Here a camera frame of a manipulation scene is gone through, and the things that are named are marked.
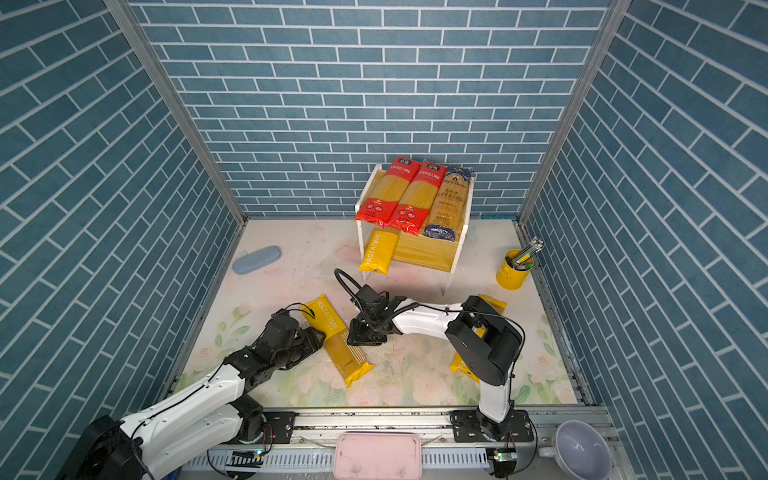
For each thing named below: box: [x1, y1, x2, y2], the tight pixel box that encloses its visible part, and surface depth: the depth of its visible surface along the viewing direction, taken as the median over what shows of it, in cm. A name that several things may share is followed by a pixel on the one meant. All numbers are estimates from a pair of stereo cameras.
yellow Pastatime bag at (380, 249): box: [358, 226, 401, 276], surface depth 90 cm
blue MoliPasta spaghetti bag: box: [423, 167, 474, 242], surface depth 78 cm
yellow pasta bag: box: [300, 294, 375, 388], surface depth 86 cm
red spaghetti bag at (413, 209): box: [387, 161, 448, 236], surface depth 79 cm
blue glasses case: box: [232, 246, 282, 275], surface depth 110 cm
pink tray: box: [333, 431, 423, 480], surface depth 69 cm
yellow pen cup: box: [496, 249, 535, 291], surface depth 98 cm
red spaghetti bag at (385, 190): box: [354, 157, 422, 227], surface depth 82 cm
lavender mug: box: [539, 420, 613, 480], surface depth 69 cm
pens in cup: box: [515, 236, 544, 269], surface depth 95 cm
